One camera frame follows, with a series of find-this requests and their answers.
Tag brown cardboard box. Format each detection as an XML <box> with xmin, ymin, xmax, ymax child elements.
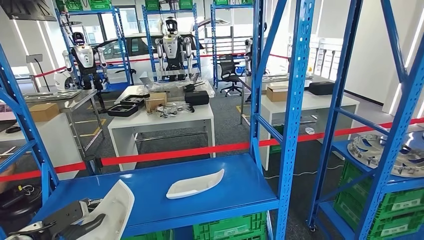
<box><xmin>29</xmin><ymin>102</ymin><xmax>61</xmax><ymax>123</ymax></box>
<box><xmin>144</xmin><ymin>92</ymin><xmax>168</xmax><ymax>114</ymax></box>
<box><xmin>265</xmin><ymin>85</ymin><xmax>290</xmax><ymax>103</ymax></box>

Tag black rubber tire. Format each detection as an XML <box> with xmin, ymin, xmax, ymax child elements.
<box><xmin>0</xmin><ymin>184</ymin><xmax>43</xmax><ymax>221</ymax></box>

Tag black barrier post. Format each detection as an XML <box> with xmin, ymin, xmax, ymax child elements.
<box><xmin>84</xmin><ymin>154</ymin><xmax>104</xmax><ymax>176</ymax></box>

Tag white black humanoid robot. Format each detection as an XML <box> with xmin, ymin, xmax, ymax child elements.
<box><xmin>244</xmin><ymin>21</ymin><xmax>270</xmax><ymax>102</ymax></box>
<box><xmin>62</xmin><ymin>31</ymin><xmax>109</xmax><ymax>114</ymax></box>
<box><xmin>154</xmin><ymin>16</ymin><xmax>195</xmax><ymax>82</ymax></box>

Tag shiny metal sheet part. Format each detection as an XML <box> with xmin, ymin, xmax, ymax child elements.
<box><xmin>139</xmin><ymin>70</ymin><xmax>201</xmax><ymax>90</ymax></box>

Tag blue steel shelf rack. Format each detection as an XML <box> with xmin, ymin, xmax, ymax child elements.
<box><xmin>0</xmin><ymin>0</ymin><xmax>316</xmax><ymax>240</ymax></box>
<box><xmin>141</xmin><ymin>0</ymin><xmax>203</xmax><ymax>82</ymax></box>
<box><xmin>306</xmin><ymin>0</ymin><xmax>424</xmax><ymax>240</ymax></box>
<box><xmin>53</xmin><ymin>6</ymin><xmax>135</xmax><ymax>92</ymax></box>
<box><xmin>210</xmin><ymin>0</ymin><xmax>256</xmax><ymax>90</ymax></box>

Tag white table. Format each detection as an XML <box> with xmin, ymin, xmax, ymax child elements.
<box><xmin>0</xmin><ymin>112</ymin><xmax>84</xmax><ymax>181</ymax></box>
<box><xmin>258</xmin><ymin>91</ymin><xmax>360</xmax><ymax>171</ymax></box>
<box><xmin>107</xmin><ymin>99</ymin><xmax>216</xmax><ymax>172</ymax></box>

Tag grey sign on stand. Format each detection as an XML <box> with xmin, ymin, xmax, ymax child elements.
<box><xmin>25</xmin><ymin>53</ymin><xmax>51</xmax><ymax>93</ymax></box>

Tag white floor cable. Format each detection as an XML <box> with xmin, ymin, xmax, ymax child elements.
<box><xmin>264</xmin><ymin>164</ymin><xmax>345</xmax><ymax>180</ymax></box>

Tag red barrier belt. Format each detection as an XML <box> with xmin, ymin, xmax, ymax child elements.
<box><xmin>0</xmin><ymin>117</ymin><xmax>424</xmax><ymax>184</ymax></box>
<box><xmin>33</xmin><ymin>52</ymin><xmax>291</xmax><ymax>79</ymax></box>

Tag white locker cabinet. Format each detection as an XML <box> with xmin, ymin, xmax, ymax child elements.
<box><xmin>307</xmin><ymin>36</ymin><xmax>344</xmax><ymax>74</ymax></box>

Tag flat metal tray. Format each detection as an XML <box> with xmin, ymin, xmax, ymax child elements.
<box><xmin>264</xmin><ymin>73</ymin><xmax>314</xmax><ymax>83</ymax></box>
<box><xmin>23</xmin><ymin>89</ymin><xmax>83</xmax><ymax>103</ymax></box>

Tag black device with antennas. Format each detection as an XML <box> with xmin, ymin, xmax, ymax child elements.
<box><xmin>183</xmin><ymin>81</ymin><xmax>206</xmax><ymax>93</ymax></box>

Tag clear plastic wrap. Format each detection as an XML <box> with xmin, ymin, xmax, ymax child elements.
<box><xmin>139</xmin><ymin>79</ymin><xmax>216</xmax><ymax>99</ymax></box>

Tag black office chair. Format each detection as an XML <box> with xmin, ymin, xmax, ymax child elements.
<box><xmin>218</xmin><ymin>54</ymin><xmax>243</xmax><ymax>98</ymax></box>

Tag white plastic part orange marks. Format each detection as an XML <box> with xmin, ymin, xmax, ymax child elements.
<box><xmin>75</xmin><ymin>178</ymin><xmax>136</xmax><ymax>240</ymax></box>

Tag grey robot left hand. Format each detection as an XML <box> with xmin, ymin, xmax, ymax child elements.
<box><xmin>42</xmin><ymin>198</ymin><xmax>107</xmax><ymax>240</ymax></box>

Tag pile of bagged parts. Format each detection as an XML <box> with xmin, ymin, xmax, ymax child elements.
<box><xmin>154</xmin><ymin>102</ymin><xmax>196</xmax><ymax>119</ymax></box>

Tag silver wheel cover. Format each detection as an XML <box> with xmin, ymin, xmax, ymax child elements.
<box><xmin>347</xmin><ymin>130</ymin><xmax>424</xmax><ymax>179</ymax></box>

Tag black zippered case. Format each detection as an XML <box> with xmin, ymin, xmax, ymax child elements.
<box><xmin>184</xmin><ymin>90</ymin><xmax>210</xmax><ymax>107</ymax></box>
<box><xmin>308</xmin><ymin>81</ymin><xmax>336</xmax><ymax>96</ymax></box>

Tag black hanging screen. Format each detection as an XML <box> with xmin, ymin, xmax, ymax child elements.
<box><xmin>0</xmin><ymin>0</ymin><xmax>58</xmax><ymax>22</ymax></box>

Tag steel barrier post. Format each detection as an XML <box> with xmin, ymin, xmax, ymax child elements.
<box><xmin>29</xmin><ymin>74</ymin><xmax>40</xmax><ymax>94</ymax></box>

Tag black foam tray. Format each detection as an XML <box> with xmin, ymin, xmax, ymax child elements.
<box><xmin>119</xmin><ymin>93</ymin><xmax>151</xmax><ymax>107</ymax></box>
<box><xmin>106</xmin><ymin>103</ymin><xmax>139</xmax><ymax>118</ymax></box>

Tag white car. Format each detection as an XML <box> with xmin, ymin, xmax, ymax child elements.
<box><xmin>54</xmin><ymin>18</ymin><xmax>213</xmax><ymax>92</ymax></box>

